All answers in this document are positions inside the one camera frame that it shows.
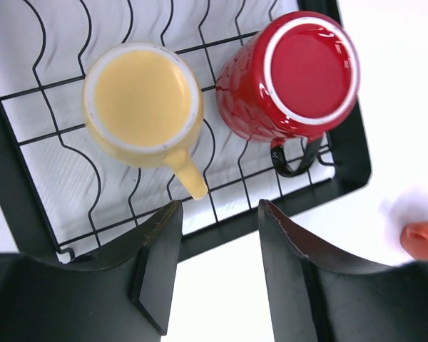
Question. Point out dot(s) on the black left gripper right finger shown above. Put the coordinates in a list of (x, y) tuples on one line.
[(319, 292)]

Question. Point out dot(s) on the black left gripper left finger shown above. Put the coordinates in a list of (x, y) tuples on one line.
[(121, 291)]

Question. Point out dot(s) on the yellow mug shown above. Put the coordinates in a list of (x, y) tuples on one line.
[(144, 107)]

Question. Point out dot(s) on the red mug black handle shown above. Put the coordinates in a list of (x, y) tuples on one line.
[(291, 83)]

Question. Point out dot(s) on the orange small cup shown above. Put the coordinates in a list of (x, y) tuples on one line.
[(414, 240)]

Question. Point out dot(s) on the black wire dish rack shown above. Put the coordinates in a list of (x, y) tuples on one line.
[(62, 195)]

